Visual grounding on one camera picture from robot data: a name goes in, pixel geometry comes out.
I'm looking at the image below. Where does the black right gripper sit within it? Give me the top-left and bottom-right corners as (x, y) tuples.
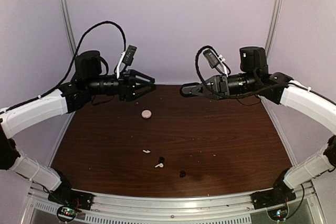
(191, 71), (258, 101)

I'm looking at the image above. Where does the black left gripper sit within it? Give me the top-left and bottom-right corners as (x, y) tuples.
(86, 69), (156, 101)

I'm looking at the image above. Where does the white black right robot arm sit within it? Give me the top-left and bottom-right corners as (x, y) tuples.
(188, 45), (335, 204)

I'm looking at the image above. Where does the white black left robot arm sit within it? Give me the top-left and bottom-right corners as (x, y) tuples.
(1, 50), (156, 205)

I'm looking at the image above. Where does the white round charging case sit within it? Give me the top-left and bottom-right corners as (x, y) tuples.
(141, 110), (152, 119)

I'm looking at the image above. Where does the white earbud lower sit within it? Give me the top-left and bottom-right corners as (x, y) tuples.
(155, 163), (164, 168)

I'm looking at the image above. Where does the black earbud lower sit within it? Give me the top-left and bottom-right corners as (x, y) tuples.
(180, 170), (186, 178)

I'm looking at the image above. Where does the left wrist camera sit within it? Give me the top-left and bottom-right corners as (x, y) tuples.
(122, 45), (137, 66)

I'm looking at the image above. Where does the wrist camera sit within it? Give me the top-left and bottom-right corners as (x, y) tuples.
(203, 49), (220, 69)
(122, 45), (137, 66)

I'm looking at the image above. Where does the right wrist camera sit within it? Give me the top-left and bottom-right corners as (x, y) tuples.
(203, 49), (220, 69)

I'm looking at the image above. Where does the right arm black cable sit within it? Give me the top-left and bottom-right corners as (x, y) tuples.
(195, 45), (263, 101)

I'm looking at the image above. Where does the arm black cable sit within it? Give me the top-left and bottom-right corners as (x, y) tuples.
(195, 45), (263, 101)
(0, 20), (128, 116)

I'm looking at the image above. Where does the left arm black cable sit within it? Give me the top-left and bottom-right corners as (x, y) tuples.
(0, 20), (128, 116)

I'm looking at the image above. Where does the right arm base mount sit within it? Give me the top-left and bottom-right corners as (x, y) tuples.
(250, 189), (296, 222)

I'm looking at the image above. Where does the front aluminium rail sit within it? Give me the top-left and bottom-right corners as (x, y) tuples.
(26, 184), (318, 224)

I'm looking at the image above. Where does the right aluminium frame post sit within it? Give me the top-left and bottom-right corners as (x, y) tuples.
(265, 0), (284, 58)

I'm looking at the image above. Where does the aluminium frame post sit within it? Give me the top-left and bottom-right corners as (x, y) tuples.
(265, 0), (284, 58)
(58, 0), (77, 141)

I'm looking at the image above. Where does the left aluminium frame post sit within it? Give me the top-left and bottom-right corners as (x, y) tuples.
(58, 0), (77, 141)

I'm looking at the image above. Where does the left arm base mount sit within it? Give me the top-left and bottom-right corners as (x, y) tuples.
(48, 190), (93, 223)

